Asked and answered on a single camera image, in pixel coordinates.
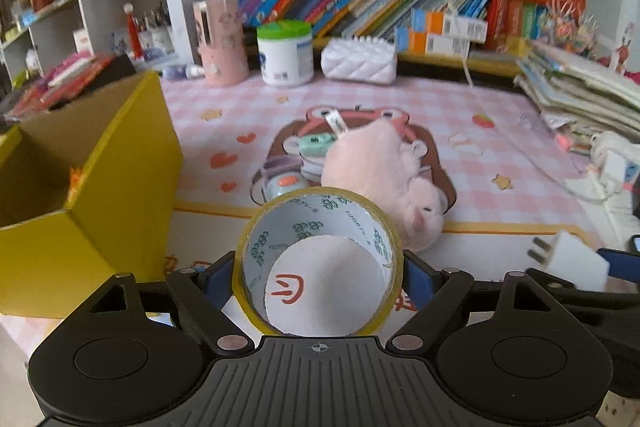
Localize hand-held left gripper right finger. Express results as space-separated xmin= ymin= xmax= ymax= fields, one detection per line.
xmin=384 ymin=252 xmax=553 ymax=356

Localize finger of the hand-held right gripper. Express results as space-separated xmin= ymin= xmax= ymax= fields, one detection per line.
xmin=525 ymin=248 xmax=640 ymax=360

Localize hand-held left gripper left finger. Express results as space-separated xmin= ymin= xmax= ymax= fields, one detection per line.
xmin=87 ymin=252 xmax=252 ymax=356

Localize white charger adapter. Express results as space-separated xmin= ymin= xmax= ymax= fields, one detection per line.
xmin=531 ymin=229 xmax=611 ymax=293

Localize yellow packing tape roll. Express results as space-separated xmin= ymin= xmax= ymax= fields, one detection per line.
xmin=232 ymin=187 xmax=405 ymax=338

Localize pink plush toy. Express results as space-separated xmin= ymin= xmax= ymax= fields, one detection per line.
xmin=320 ymin=121 xmax=447 ymax=253

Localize yellow cardboard box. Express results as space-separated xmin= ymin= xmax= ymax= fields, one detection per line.
xmin=0 ymin=70 xmax=185 ymax=319

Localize green correction tape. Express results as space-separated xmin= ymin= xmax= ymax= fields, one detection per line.
xmin=299 ymin=132 xmax=337 ymax=156

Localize white power strip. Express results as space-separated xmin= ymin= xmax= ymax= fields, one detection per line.
xmin=565 ymin=130 xmax=640 ymax=204

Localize grey orange correction tape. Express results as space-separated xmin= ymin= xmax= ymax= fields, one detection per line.
xmin=262 ymin=172 xmax=312 ymax=204

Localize pink checkered desk mat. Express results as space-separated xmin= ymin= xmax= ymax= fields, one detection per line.
xmin=159 ymin=74 xmax=621 ymax=348

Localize orange toy piece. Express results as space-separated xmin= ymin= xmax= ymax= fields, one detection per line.
xmin=67 ymin=166 xmax=87 ymax=204

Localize pile of books and papers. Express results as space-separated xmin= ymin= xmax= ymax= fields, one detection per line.
xmin=514 ymin=38 xmax=640 ymax=150

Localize small purple white bottle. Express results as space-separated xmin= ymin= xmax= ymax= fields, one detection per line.
xmin=162 ymin=62 xmax=206 ymax=80

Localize cartoon figure cutout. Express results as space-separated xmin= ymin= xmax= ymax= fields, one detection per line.
xmin=611 ymin=21 xmax=640 ymax=78

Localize white quilted purse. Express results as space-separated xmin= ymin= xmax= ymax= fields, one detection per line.
xmin=320 ymin=35 xmax=399 ymax=86

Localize white jar green lid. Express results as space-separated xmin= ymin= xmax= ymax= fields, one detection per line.
xmin=256 ymin=20 xmax=316 ymax=88

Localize orange blue white box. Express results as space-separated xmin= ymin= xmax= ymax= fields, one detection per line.
xmin=411 ymin=8 xmax=489 ymax=42
xmin=395 ymin=26 xmax=470 ymax=56

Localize pink cylindrical container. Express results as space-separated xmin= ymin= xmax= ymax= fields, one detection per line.
xmin=193 ymin=0 xmax=250 ymax=88

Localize colourful spiky ornament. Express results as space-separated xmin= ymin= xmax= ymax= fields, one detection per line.
xmin=545 ymin=2 xmax=601 ymax=58

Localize white pen cups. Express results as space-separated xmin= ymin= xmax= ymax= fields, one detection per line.
xmin=134 ymin=6 xmax=177 ymax=54

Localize pile of red books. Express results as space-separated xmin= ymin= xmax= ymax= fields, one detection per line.
xmin=0 ymin=52 xmax=137 ymax=118

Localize small white red box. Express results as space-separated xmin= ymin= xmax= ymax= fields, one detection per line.
xmin=72 ymin=29 xmax=94 ymax=56

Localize red boxed book set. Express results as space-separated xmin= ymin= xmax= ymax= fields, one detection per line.
xmin=486 ymin=0 xmax=587 ymax=54

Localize grey side shelf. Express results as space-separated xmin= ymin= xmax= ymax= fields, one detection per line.
xmin=0 ymin=0 xmax=177 ymax=75

